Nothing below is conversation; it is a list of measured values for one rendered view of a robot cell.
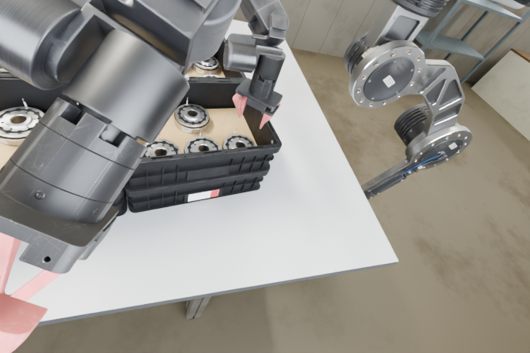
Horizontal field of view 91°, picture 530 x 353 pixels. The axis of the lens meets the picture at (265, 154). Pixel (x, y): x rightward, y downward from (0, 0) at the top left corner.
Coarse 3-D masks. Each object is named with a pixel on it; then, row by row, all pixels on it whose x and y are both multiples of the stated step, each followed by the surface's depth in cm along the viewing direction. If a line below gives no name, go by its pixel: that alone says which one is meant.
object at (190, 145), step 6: (192, 138) 73; (198, 138) 74; (204, 138) 74; (210, 138) 75; (186, 144) 71; (192, 144) 72; (210, 144) 73; (216, 144) 74; (186, 150) 70; (192, 150) 70
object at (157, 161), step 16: (192, 80) 79; (208, 80) 81; (224, 80) 84; (240, 80) 86; (272, 128) 75; (272, 144) 71; (144, 160) 56; (160, 160) 57; (176, 160) 59; (192, 160) 61; (208, 160) 64
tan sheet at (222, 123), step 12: (168, 120) 79; (216, 120) 85; (228, 120) 87; (240, 120) 89; (168, 132) 76; (180, 132) 77; (204, 132) 80; (216, 132) 82; (228, 132) 83; (240, 132) 85; (180, 144) 74
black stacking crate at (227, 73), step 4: (224, 44) 100; (220, 48) 104; (216, 52) 107; (220, 52) 105; (216, 56) 108; (220, 56) 105; (220, 60) 106; (220, 64) 106; (224, 72) 103; (228, 72) 99; (232, 72) 96; (236, 72) 93; (228, 76) 100; (232, 76) 96; (236, 76) 93; (240, 76) 90
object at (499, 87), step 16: (512, 48) 384; (496, 64) 401; (512, 64) 383; (528, 64) 366; (480, 80) 421; (496, 80) 401; (512, 80) 383; (528, 80) 365; (480, 96) 421; (496, 96) 401; (512, 96) 382; (528, 96) 365; (512, 112) 382; (528, 112) 364; (528, 128) 364
